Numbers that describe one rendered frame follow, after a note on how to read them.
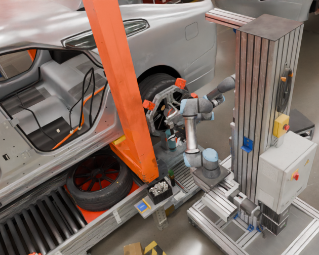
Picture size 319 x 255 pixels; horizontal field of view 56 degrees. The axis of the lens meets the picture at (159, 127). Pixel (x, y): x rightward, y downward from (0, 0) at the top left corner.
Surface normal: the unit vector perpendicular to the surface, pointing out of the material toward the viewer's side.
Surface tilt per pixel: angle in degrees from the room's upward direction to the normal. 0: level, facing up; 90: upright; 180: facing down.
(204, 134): 0
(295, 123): 0
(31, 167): 92
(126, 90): 90
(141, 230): 0
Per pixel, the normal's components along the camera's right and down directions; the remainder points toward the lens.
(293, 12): 0.00, 0.77
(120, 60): 0.61, 0.45
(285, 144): -0.15, -0.74
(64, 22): 0.21, -0.48
